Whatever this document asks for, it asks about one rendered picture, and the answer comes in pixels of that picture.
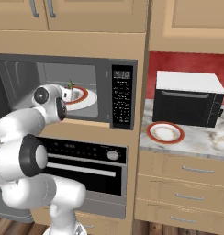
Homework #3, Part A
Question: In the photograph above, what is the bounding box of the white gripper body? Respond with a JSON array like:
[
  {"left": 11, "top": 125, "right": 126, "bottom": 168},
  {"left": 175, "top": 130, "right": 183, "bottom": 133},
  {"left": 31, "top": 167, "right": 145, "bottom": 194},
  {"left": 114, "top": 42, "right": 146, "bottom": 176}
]
[{"left": 67, "top": 86, "right": 80, "bottom": 103}]

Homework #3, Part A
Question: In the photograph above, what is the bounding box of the white microwave turntable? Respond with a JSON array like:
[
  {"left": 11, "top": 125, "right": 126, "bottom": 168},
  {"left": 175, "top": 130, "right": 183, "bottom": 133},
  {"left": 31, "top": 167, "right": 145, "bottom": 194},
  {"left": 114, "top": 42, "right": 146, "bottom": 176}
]
[{"left": 63, "top": 87, "right": 98, "bottom": 112}]

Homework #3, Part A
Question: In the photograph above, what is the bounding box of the grey built-in microwave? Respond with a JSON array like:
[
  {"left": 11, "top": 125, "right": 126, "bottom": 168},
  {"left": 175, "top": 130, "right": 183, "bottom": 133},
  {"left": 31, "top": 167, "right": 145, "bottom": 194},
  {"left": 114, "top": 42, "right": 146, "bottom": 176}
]
[{"left": 0, "top": 53, "right": 139, "bottom": 131}]

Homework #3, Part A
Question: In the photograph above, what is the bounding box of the red-rimmed white plate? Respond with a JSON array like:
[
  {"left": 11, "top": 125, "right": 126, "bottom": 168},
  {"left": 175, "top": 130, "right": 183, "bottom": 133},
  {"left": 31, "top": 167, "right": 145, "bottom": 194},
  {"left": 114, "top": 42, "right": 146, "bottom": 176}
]
[
  {"left": 146, "top": 121, "right": 185, "bottom": 145},
  {"left": 64, "top": 85, "right": 89, "bottom": 106}
]

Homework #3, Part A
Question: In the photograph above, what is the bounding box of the silver oven knob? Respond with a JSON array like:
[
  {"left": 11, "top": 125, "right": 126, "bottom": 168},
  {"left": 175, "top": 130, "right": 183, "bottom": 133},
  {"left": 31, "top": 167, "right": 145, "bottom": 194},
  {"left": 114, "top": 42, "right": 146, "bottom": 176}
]
[{"left": 106, "top": 149, "right": 120, "bottom": 162}]

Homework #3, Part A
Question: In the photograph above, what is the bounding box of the light wood cupboard door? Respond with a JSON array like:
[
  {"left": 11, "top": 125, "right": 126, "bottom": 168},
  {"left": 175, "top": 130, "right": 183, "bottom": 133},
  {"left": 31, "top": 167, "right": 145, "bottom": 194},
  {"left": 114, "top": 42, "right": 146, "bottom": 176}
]
[
  {"left": 0, "top": 0, "right": 50, "bottom": 32},
  {"left": 149, "top": 0, "right": 224, "bottom": 55},
  {"left": 44, "top": 0, "right": 150, "bottom": 34}
]

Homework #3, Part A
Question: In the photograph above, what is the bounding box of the black built-in oven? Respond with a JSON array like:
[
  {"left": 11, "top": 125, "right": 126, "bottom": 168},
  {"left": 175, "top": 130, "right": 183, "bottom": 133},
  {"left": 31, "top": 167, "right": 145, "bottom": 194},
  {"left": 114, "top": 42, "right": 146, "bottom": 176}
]
[{"left": 0, "top": 136, "right": 129, "bottom": 223}]

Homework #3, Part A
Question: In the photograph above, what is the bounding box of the light wood drawer front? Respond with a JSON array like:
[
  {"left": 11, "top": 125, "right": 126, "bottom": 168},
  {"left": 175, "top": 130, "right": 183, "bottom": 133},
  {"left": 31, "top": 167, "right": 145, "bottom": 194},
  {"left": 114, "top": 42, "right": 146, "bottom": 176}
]
[
  {"left": 135, "top": 173, "right": 224, "bottom": 214},
  {"left": 31, "top": 208, "right": 134, "bottom": 235},
  {"left": 137, "top": 150, "right": 224, "bottom": 188},
  {"left": 133, "top": 197, "right": 224, "bottom": 235}
]

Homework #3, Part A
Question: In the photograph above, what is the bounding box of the black toaster oven white top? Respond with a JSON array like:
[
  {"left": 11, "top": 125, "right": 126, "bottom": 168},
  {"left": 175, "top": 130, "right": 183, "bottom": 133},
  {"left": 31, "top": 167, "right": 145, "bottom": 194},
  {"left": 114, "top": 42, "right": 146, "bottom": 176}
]
[{"left": 151, "top": 70, "right": 224, "bottom": 129}]

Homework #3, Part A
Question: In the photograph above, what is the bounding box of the light wood tall cabinet frame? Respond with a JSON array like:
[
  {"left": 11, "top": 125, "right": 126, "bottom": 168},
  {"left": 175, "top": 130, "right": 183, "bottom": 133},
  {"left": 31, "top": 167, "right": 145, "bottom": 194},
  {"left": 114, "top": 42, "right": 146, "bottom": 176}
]
[{"left": 0, "top": 29, "right": 150, "bottom": 235}]

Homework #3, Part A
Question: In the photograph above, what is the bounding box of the silver oven handle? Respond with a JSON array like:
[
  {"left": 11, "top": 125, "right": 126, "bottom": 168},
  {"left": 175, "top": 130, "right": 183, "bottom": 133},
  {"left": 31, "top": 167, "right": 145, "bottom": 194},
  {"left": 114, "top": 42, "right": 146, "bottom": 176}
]
[{"left": 44, "top": 162, "right": 118, "bottom": 178}]

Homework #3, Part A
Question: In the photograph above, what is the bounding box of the grey cupboard handle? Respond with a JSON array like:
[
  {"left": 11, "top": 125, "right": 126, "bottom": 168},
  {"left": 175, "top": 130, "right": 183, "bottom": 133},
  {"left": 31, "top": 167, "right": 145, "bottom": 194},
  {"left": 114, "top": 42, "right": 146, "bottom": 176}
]
[
  {"left": 28, "top": 0, "right": 40, "bottom": 18},
  {"left": 46, "top": 0, "right": 57, "bottom": 18}
]

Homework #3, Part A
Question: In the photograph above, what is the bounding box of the grey toaster oven handle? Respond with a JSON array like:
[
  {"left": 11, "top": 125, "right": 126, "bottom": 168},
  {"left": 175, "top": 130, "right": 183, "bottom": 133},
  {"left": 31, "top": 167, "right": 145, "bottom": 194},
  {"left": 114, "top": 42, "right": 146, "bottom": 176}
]
[{"left": 161, "top": 90, "right": 211, "bottom": 100}]

